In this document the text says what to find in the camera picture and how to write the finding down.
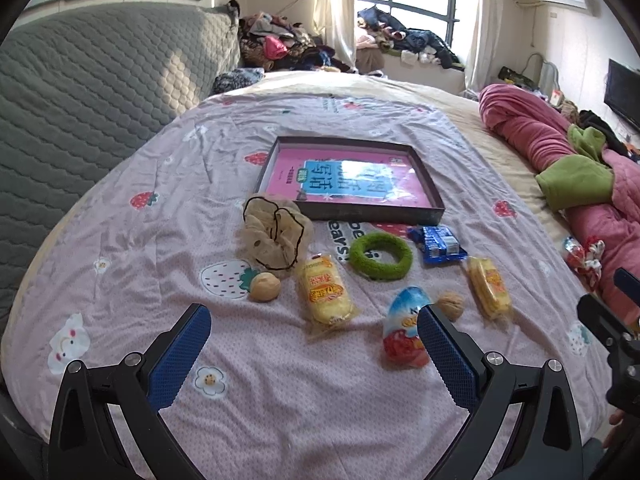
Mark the yellow cake packet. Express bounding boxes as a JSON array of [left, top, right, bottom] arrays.
[[297, 254, 360, 337], [468, 257, 512, 321]]

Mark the walnut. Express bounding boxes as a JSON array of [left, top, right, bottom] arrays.
[[250, 272, 281, 302], [436, 292, 465, 322]]

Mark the blue red toy egg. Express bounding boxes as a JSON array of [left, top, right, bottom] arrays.
[[383, 286, 432, 368]]

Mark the person's right hand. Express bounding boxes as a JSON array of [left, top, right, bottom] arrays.
[[603, 410, 626, 448]]

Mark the red white candy wrapper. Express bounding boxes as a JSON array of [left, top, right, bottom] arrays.
[[563, 236, 605, 292]]

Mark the green fleece garment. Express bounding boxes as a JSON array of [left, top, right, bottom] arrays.
[[536, 124, 614, 211]]

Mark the pink strawberry bed sheet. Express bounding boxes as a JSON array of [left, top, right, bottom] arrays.
[[2, 94, 608, 479]]

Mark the pink quilt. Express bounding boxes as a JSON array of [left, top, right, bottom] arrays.
[[480, 84, 639, 324]]

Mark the black television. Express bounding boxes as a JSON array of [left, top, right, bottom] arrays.
[[604, 58, 640, 130]]

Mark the blue snack packet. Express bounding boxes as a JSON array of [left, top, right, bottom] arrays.
[[407, 226, 468, 264]]

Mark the beige sheer scrunchie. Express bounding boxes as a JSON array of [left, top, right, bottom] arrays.
[[241, 194, 314, 278]]

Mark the white curtain right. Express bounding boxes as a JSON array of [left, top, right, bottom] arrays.
[[464, 0, 504, 93]]

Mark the white curtain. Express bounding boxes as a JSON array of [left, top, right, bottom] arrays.
[[464, 0, 504, 93], [314, 0, 356, 66]]

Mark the pink and blue book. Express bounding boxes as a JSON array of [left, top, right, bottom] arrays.
[[259, 144, 434, 208]]

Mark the dark shallow box tray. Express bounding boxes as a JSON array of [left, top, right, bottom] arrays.
[[256, 136, 445, 226]]

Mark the grey quilted headboard cover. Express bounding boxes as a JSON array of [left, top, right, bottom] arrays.
[[1, 1, 240, 315]]

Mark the clothes pile on windowsill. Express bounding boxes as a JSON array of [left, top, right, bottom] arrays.
[[356, 6, 464, 72]]

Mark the dark patterned pillow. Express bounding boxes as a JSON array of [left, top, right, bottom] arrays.
[[212, 67, 265, 96]]

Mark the clothes pile beside bed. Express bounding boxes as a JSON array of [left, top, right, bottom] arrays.
[[239, 12, 355, 73]]

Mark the white curtain left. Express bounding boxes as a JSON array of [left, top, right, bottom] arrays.
[[314, 0, 356, 66]]

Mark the green fuzzy ring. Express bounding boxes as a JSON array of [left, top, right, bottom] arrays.
[[348, 231, 414, 282]]

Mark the window frame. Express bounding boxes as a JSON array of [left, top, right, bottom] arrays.
[[354, 0, 460, 49]]

